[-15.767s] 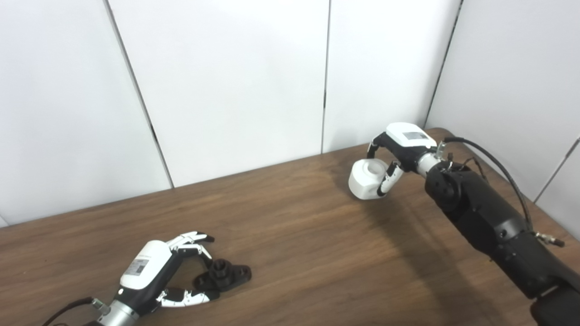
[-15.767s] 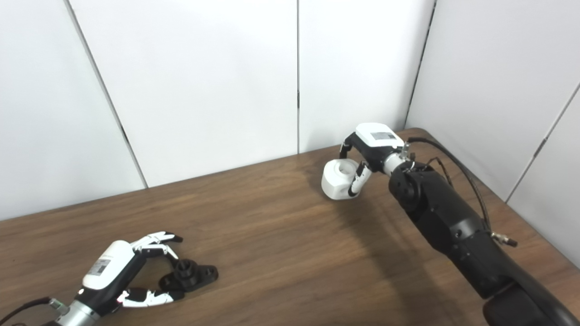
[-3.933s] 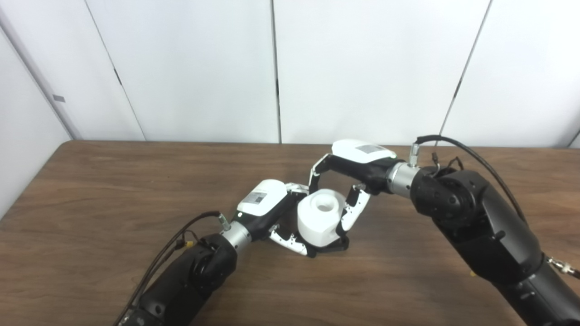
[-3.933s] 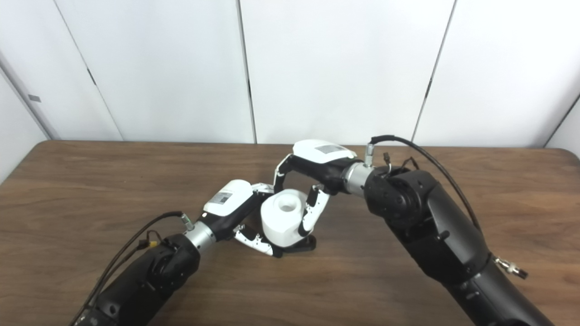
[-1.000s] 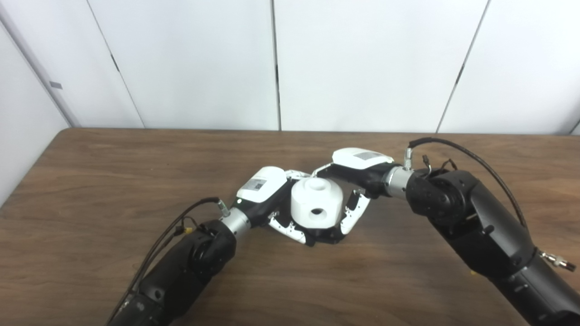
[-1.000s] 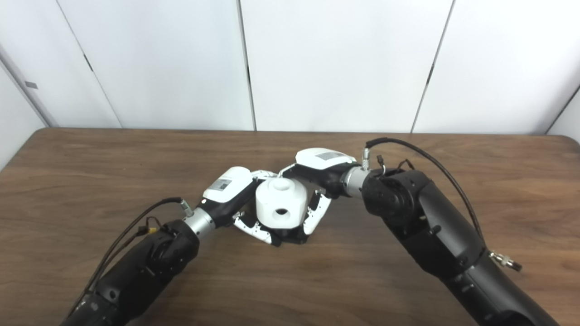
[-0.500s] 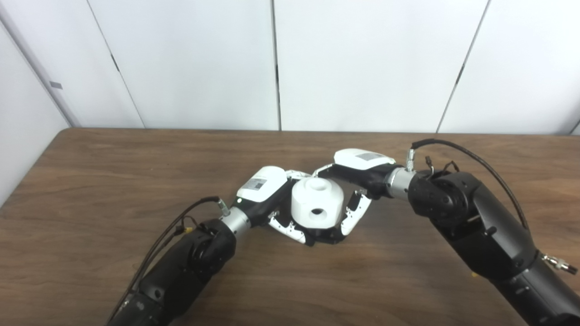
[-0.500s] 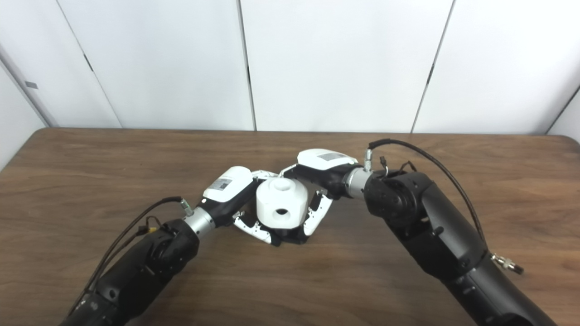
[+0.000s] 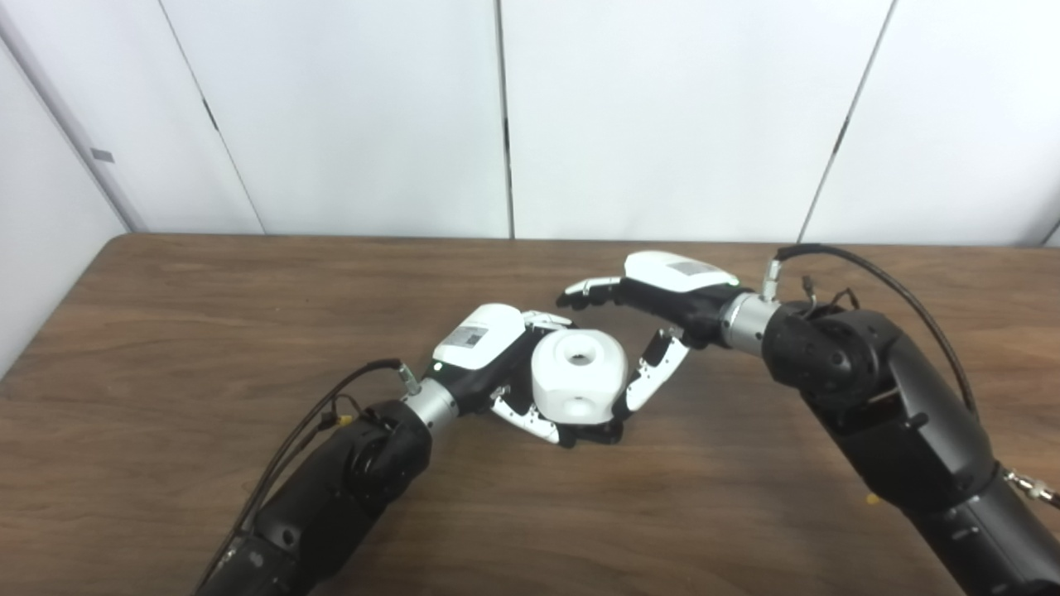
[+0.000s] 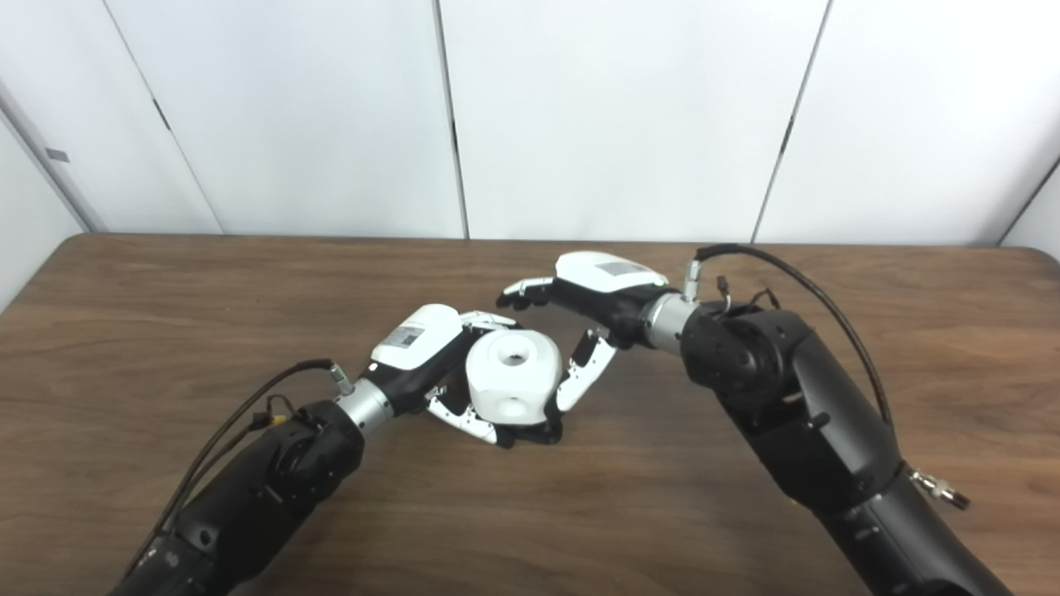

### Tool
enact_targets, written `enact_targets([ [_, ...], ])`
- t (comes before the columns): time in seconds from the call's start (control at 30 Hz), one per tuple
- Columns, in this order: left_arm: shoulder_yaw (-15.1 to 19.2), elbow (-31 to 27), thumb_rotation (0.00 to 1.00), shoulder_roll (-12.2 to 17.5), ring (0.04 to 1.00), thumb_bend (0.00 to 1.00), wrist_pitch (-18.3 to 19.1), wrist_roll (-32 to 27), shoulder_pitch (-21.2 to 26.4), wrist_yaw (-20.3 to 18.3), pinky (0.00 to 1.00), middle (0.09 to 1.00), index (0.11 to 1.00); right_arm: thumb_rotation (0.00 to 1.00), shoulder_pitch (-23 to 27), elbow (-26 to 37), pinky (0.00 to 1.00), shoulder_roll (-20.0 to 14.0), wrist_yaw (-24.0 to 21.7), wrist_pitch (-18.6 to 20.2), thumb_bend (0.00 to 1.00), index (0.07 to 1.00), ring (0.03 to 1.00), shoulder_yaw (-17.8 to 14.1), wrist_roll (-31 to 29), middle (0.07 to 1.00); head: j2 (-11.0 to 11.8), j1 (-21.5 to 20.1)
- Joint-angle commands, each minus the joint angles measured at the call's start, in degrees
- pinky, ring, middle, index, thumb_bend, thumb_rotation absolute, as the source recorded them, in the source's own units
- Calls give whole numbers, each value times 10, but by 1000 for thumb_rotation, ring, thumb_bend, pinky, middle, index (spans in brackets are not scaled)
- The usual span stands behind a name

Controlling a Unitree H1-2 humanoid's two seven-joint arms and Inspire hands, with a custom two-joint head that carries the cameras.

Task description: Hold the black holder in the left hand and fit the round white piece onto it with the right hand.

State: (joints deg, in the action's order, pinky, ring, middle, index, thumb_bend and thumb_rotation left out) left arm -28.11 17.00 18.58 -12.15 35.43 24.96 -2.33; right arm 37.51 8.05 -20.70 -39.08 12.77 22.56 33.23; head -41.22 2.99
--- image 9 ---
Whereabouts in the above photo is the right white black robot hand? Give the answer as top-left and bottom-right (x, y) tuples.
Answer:
(556, 251), (750, 415)

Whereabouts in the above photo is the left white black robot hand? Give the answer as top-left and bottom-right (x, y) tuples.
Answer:
(431, 303), (576, 448)

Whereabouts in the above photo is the round white plastic piece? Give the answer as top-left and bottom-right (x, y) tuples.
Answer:
(530, 329), (628, 426)

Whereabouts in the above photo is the black plastic holder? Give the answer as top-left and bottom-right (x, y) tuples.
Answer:
(556, 418), (626, 449)

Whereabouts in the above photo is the thick black left wrist cable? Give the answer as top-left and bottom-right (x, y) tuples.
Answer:
(199, 358), (423, 593)

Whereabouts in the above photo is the thick black wrist cable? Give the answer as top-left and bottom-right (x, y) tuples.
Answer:
(760, 243), (982, 419)
(199, 358), (423, 593)

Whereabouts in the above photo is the thick black right wrist cable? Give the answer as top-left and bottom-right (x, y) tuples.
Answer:
(760, 243), (982, 419)

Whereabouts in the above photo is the thin black wire with plug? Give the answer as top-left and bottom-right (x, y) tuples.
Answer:
(799, 276), (862, 314)

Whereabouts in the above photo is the thin wire with yellow plug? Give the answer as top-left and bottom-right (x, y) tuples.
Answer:
(319, 396), (361, 431)

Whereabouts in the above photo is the silver forearm cable connector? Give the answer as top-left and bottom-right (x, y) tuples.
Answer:
(1000, 466), (1060, 507)

